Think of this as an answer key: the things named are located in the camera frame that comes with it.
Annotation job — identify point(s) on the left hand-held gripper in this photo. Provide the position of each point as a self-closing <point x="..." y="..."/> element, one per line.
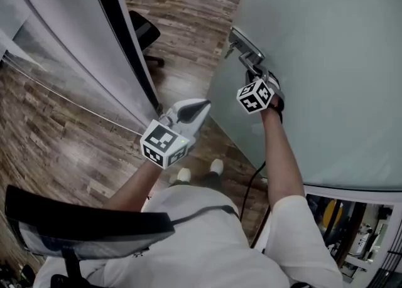
<point x="163" y="142"/>

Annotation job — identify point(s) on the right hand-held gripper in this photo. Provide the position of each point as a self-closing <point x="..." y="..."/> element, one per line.
<point x="254" y="98"/>

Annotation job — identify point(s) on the frosted glass door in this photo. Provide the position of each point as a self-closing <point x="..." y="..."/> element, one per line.
<point x="329" y="76"/>

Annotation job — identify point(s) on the person's left forearm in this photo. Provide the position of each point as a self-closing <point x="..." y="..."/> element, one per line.
<point x="135" y="183"/>

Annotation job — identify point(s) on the person's right forearm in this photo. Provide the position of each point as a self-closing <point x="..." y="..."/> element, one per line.
<point x="279" y="161"/>

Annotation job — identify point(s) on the person's right hand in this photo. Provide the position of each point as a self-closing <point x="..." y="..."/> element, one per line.
<point x="278" y="103"/>

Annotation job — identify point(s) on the small metal key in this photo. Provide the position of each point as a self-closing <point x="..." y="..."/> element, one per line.
<point x="230" y="50"/>

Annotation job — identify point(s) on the person's white right shoe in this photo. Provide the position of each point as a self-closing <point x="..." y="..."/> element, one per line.
<point x="216" y="166"/>

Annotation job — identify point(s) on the person's white shoe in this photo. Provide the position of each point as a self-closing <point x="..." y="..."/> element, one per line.
<point x="216" y="166"/>
<point x="182" y="175"/>

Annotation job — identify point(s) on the person's white left shoe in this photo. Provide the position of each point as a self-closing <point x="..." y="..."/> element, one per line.
<point x="182" y="175"/>

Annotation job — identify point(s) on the person's black trousers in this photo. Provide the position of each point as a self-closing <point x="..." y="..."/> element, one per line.
<point x="210" y="181"/>

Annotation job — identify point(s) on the black office chair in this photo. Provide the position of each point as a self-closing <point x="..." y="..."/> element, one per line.
<point x="144" y="29"/>

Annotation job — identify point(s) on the person's white shirt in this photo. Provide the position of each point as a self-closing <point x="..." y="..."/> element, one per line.
<point x="204" y="249"/>

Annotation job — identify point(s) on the frosted glass partition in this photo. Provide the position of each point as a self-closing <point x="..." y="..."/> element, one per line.
<point x="63" y="29"/>

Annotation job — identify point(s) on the black chest-mounted monitor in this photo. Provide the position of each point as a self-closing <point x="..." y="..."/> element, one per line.
<point x="88" y="227"/>

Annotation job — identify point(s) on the yellow round object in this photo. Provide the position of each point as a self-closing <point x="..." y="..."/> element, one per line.
<point x="329" y="214"/>

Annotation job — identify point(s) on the black metal railing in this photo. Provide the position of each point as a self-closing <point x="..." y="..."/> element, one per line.
<point x="392" y="264"/>

